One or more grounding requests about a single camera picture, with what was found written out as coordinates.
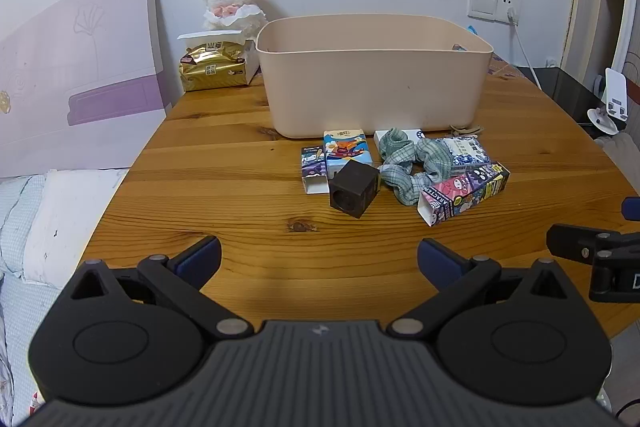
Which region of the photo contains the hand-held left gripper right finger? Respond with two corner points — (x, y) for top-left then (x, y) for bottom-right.
(387, 238), (572, 339)

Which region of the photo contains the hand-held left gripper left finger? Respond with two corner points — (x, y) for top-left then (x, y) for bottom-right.
(67, 234), (254, 341)

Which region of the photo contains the grey cloth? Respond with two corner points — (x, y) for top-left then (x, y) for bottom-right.
(595, 133), (640, 196)

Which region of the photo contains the pink purple cartoon box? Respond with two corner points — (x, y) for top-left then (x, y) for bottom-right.
(417, 162), (511, 227)

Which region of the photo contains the green plaid scrunchie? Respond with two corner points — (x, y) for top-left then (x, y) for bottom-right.
(377, 127), (455, 208)

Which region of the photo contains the white phone stand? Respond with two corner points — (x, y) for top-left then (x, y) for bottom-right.
(587, 67), (629, 132)

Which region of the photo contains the black cube with hole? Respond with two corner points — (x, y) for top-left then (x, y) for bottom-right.
(328, 160), (381, 220)

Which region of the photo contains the blue white patterned pack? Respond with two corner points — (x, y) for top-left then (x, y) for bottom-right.
(440, 135), (492, 170)

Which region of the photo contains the white small box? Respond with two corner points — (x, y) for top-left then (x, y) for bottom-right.
(373, 127), (426, 148)

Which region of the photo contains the black side table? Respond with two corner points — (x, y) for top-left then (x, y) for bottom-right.
(515, 66), (613, 140)

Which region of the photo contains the white pillow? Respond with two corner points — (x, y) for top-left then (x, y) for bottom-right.
(21, 168), (130, 285)

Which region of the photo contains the small purple cartoon box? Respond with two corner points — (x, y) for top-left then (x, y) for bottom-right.
(300, 146), (329, 195)

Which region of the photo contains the blue cartoon tissue pack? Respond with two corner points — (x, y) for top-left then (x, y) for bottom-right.
(323, 128), (375, 182)

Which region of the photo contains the light blue checked bedsheet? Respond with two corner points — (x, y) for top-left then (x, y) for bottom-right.
(0, 174), (68, 425)

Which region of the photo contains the purple patterned mat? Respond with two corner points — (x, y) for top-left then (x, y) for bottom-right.
(486, 53), (526, 80)

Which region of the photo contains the gold tissue pack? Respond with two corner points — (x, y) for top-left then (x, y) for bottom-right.
(179, 41), (249, 92)
(177, 27), (261, 85)

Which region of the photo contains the beige plastic storage bin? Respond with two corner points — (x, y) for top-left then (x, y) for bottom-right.
(255, 14), (494, 140)

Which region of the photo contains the white purple flat board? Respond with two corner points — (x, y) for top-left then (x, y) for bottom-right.
(0, 0), (173, 178)

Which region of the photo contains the white plug with cable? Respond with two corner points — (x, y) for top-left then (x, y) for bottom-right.
(506, 7), (543, 90)

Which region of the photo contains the white wall socket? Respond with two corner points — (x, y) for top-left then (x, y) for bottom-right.
(496, 0), (521, 24)

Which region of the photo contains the white wall switch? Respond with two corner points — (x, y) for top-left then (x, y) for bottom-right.
(468, 0), (499, 20)

